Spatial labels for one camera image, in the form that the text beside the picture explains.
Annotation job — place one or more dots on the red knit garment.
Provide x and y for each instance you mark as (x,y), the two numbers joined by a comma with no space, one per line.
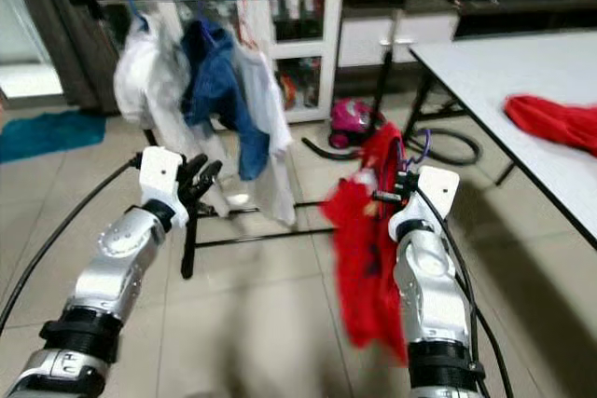
(555,123)
(364,258)

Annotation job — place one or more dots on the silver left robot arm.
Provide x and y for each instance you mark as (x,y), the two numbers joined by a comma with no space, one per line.
(121,249)

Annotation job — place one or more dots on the red hanger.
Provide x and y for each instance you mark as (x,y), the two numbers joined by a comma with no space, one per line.
(247,36)

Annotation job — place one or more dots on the blue hanger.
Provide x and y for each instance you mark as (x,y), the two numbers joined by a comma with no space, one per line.
(132,8)

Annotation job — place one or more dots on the blue denim jacket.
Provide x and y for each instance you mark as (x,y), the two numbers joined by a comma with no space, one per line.
(224,90)

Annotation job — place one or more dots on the pale grey shirt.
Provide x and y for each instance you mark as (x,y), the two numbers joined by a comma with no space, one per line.
(270,118)

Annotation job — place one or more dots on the white jacket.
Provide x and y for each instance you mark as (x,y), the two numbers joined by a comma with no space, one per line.
(149,81)

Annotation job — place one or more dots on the white table with black legs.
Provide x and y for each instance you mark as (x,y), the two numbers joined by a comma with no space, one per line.
(476,72)

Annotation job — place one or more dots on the teal floor mat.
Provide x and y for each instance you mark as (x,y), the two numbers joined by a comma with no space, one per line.
(51,135)

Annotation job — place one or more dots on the white drawer unit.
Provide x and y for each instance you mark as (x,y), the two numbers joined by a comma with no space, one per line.
(364,41)

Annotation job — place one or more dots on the dark grey curtain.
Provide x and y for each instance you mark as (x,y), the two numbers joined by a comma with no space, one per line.
(70,34)

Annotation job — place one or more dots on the white framed glass door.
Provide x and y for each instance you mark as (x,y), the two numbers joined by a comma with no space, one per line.
(19,44)

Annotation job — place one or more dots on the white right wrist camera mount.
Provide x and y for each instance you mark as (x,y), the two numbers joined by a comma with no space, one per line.
(434,195)

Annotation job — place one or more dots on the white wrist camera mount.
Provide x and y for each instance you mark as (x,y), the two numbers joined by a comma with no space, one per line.
(434,195)
(160,179)

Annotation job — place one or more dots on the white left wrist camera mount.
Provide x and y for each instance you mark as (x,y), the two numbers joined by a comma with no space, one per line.
(160,179)

